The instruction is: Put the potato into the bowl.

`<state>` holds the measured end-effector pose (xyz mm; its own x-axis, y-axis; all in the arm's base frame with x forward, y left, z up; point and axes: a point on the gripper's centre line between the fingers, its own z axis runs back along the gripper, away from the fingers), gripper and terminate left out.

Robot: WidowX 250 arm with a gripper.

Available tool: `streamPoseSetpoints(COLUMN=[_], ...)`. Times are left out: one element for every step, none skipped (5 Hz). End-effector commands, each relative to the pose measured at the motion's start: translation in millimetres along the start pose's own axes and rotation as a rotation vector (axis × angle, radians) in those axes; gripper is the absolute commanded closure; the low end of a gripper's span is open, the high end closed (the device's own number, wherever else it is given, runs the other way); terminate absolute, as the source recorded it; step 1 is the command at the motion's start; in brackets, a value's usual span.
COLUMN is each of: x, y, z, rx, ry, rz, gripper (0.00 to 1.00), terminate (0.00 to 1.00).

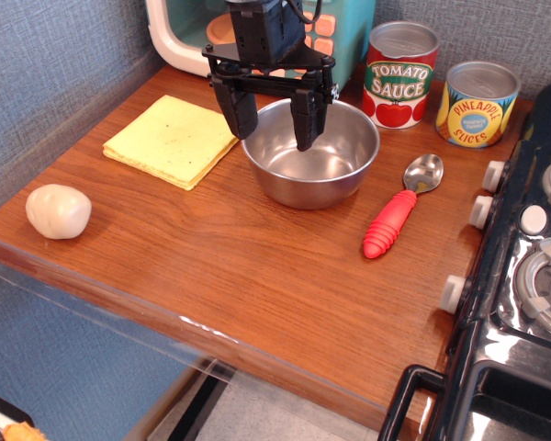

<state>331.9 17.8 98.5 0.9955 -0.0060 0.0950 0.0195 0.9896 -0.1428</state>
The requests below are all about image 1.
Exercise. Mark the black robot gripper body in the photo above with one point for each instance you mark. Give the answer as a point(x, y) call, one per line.
point(270, 36)

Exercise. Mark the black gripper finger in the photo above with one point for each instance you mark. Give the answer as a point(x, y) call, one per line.
point(238, 107)
point(309, 110)

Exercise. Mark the pale beige toy potato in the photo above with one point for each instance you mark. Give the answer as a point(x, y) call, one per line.
point(58, 212)

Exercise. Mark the silver metal pot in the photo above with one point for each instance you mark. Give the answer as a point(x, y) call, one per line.
point(324, 175)

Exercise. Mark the folded yellow cloth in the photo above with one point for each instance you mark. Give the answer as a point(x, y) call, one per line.
point(173, 140)

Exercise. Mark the teal white toy microwave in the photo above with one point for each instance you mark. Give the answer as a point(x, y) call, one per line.
point(181, 29)

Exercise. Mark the tomato sauce can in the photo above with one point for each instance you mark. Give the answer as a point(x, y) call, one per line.
point(398, 73)

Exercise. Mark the pineapple slices can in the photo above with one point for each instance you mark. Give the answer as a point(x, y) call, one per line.
point(477, 103)

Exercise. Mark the grey stove knob upper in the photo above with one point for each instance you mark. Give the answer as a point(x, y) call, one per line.
point(492, 176)

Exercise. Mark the grey stove knob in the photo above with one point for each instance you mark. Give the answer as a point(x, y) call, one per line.
point(492, 176)
point(452, 292)
point(480, 211)

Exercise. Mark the grey stove knob middle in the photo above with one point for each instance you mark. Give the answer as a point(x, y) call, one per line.
point(480, 211)

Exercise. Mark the grey stove knob lower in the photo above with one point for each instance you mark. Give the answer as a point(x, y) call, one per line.
point(452, 292)

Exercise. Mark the black toy stove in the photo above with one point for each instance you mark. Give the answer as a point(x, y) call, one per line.
point(497, 383)

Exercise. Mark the orange fuzzy object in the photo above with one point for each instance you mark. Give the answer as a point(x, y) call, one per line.
point(22, 432)

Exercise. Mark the red handled metal spoon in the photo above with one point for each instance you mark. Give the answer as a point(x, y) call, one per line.
point(424, 174)

